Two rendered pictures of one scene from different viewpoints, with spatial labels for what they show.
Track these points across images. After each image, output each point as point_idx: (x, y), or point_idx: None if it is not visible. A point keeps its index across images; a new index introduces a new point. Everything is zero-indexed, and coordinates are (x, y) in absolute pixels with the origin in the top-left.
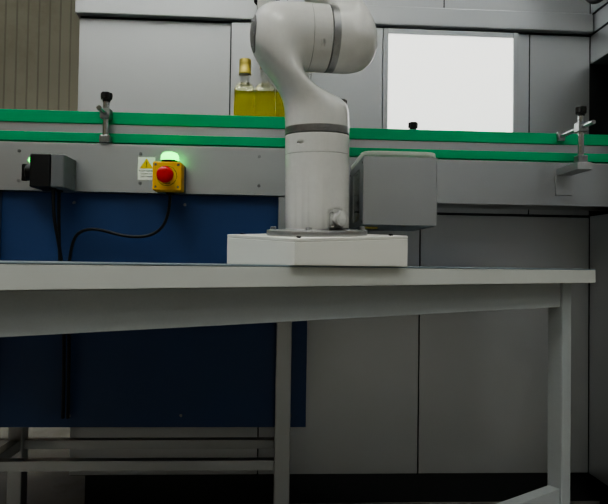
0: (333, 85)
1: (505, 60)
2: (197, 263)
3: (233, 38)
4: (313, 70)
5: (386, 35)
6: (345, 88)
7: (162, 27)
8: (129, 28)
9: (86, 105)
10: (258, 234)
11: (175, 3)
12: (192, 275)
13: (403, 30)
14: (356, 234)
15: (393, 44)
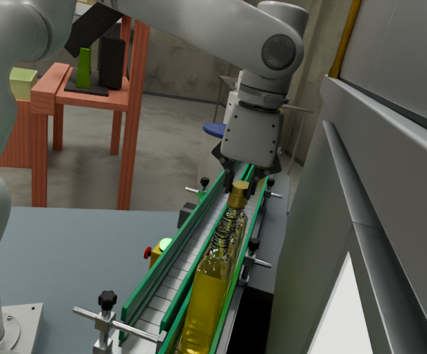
0: (291, 289)
1: None
2: (66, 307)
3: (314, 144)
4: None
5: (343, 253)
6: (288, 312)
7: (328, 113)
8: (325, 110)
9: (301, 174)
10: (23, 315)
11: (329, 86)
12: None
13: (363, 276)
14: None
15: (338, 302)
